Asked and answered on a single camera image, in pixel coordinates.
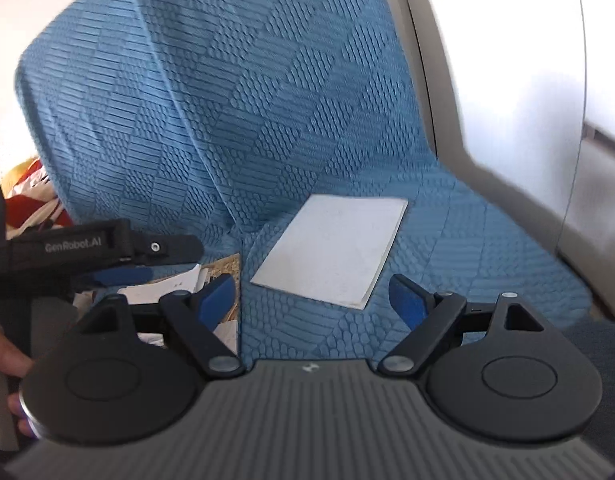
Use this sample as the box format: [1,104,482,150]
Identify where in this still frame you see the tan painting cover book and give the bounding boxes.
[200,255,241,323]

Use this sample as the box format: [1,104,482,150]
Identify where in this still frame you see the plain white notebook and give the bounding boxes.
[250,194,409,310]

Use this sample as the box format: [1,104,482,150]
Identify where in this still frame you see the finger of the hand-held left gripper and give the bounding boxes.
[77,265,156,292]
[130,233,204,267]

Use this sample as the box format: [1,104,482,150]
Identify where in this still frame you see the red black white striped blanket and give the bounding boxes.
[4,157,79,235]

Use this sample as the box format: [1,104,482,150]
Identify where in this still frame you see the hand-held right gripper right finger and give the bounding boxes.
[377,274,547,377]

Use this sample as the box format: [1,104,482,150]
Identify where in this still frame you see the landscape photo cover notebook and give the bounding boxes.
[118,266,203,306]

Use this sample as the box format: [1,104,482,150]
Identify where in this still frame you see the grey cabinet handle strip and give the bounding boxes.
[582,124,615,155]

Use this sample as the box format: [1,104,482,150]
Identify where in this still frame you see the blue textured sofa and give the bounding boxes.
[14,0,591,361]

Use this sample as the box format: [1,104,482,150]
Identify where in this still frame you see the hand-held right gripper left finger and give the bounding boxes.
[73,274,246,380]

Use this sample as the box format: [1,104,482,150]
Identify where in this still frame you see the person's left hand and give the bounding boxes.
[0,322,38,438]

